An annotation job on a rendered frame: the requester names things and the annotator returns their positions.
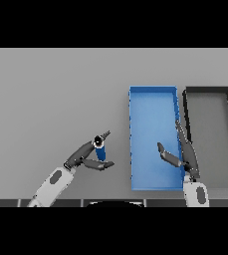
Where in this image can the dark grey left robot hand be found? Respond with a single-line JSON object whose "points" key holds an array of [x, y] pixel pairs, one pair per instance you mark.
{"points": [[82, 155]]}

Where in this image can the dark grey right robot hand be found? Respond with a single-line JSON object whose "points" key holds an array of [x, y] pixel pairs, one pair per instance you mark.
{"points": [[187, 156]]}

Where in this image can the blue pipe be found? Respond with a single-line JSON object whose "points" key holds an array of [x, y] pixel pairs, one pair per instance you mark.
{"points": [[100, 150]]}

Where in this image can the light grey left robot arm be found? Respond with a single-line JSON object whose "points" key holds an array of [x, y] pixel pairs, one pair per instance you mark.
{"points": [[51, 186]]}

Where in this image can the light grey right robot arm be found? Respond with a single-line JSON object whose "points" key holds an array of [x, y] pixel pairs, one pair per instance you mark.
{"points": [[195, 193]]}

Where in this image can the dark grey bin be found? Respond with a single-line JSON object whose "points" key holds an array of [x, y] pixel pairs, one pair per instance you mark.
{"points": [[211, 136]]}

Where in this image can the blue bin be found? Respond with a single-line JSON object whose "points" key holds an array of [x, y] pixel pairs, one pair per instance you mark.
{"points": [[154, 138]]}

